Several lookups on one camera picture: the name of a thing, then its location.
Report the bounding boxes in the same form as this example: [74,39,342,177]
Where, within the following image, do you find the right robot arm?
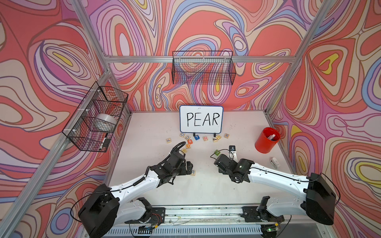
[214,154,336,226]

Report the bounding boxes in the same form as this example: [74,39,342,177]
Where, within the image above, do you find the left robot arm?
[77,141,193,238]

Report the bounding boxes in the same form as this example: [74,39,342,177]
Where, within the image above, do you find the whiteboard with PEAR text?
[179,105,224,134]

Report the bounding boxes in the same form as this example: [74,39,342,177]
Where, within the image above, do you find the white eraser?
[269,157,280,169]

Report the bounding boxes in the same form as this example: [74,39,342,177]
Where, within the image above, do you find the red cup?
[255,127,280,154]

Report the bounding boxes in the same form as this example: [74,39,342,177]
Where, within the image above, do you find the marker in red cup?
[268,134,276,141]

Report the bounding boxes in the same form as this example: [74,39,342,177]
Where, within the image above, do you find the white tape roll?
[93,114,117,132]

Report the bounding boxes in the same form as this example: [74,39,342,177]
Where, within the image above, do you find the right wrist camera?
[228,145,238,161]

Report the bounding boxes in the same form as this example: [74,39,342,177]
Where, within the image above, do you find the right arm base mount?
[240,206,285,223]

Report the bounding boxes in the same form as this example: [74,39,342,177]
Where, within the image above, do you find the aluminium front rail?
[152,204,316,226]

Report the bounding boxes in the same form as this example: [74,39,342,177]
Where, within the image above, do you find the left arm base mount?
[125,207,166,226]

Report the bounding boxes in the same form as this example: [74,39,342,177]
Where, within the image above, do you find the left black wire basket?
[62,82,129,153]

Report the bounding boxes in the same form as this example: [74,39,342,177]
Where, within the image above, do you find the black wire basket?
[172,50,237,85]
[62,82,129,153]

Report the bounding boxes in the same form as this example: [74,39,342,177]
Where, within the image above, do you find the back black wire basket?
[172,50,237,85]

